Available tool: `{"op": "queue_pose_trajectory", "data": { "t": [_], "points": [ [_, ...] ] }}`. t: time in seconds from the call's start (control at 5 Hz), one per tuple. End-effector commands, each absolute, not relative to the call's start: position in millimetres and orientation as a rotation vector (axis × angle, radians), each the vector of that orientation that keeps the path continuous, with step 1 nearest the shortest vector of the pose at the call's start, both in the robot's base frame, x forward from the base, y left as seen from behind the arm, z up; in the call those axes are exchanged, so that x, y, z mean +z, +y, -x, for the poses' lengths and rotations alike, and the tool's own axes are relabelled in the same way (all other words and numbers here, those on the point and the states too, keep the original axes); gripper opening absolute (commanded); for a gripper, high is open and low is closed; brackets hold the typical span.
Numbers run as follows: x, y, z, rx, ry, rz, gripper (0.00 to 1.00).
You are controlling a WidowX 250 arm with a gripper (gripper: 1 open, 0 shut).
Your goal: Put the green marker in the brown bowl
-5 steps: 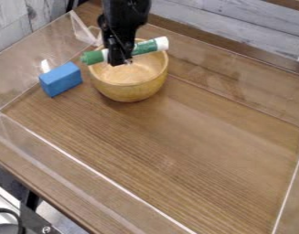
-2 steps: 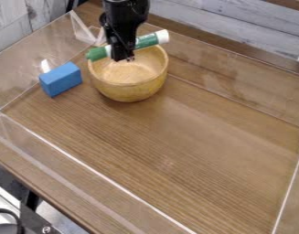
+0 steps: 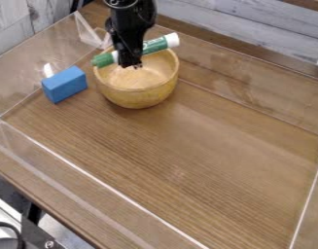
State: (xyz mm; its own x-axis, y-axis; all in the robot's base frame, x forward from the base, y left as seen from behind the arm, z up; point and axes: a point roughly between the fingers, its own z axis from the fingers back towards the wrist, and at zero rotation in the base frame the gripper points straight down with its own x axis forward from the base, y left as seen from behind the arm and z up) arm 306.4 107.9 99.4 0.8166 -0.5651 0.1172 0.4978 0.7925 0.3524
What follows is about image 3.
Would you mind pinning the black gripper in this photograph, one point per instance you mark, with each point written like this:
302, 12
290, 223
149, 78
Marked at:
132, 17

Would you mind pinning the green Expo marker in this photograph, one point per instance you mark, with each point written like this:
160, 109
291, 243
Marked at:
164, 42

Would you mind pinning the brown wooden bowl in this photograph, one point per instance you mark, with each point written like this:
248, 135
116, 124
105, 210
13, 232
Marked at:
143, 87

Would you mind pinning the blue rectangular block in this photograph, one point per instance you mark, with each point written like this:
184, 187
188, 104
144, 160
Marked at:
64, 84

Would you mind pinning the clear acrylic triangular bracket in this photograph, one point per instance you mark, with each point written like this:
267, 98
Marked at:
91, 36

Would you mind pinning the clear acrylic left wall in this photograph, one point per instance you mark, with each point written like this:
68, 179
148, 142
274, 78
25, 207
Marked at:
46, 53

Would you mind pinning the clear acrylic wall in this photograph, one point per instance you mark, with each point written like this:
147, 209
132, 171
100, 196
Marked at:
46, 53
109, 219

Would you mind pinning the clear acrylic front wall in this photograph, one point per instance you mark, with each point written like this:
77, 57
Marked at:
109, 219

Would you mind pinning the black metal table frame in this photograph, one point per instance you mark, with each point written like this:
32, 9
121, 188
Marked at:
20, 215

